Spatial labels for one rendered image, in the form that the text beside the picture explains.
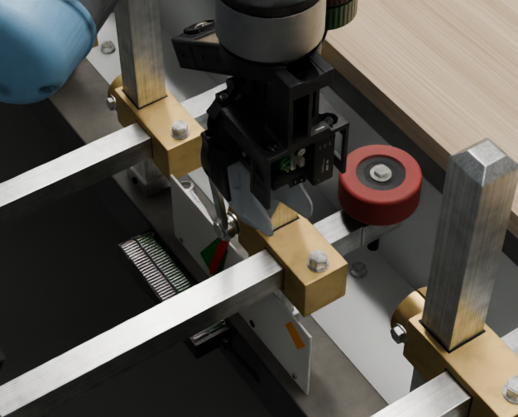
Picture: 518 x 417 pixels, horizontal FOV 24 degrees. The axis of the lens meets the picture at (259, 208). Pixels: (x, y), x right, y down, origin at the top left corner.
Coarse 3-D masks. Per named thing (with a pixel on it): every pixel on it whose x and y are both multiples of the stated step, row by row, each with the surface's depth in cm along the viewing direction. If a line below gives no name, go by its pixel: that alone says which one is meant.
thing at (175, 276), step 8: (144, 240) 137; (152, 240) 137; (144, 248) 136; (152, 248) 136; (160, 248) 136; (152, 256) 135; (160, 256) 135; (168, 256) 135; (160, 264) 134; (168, 264) 134; (168, 272) 133; (176, 272) 133; (176, 280) 133; (184, 280) 133; (176, 288) 132; (184, 288) 132; (208, 328) 128; (216, 328) 128
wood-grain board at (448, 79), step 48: (384, 0) 134; (432, 0) 134; (480, 0) 134; (336, 48) 128; (384, 48) 128; (432, 48) 128; (480, 48) 128; (384, 96) 124; (432, 96) 123; (480, 96) 123; (432, 144) 120
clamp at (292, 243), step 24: (240, 240) 120; (264, 240) 115; (288, 240) 114; (312, 240) 114; (288, 264) 112; (336, 264) 112; (288, 288) 114; (312, 288) 112; (336, 288) 114; (312, 312) 115
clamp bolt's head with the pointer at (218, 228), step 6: (228, 216) 118; (234, 216) 118; (216, 222) 118; (234, 222) 118; (216, 228) 119; (222, 228) 118; (240, 228) 118; (222, 234) 118; (222, 240) 123; (222, 246) 124; (216, 252) 126; (222, 252) 125; (216, 258) 127; (222, 258) 126; (210, 264) 129; (216, 264) 128; (210, 270) 130; (216, 270) 129
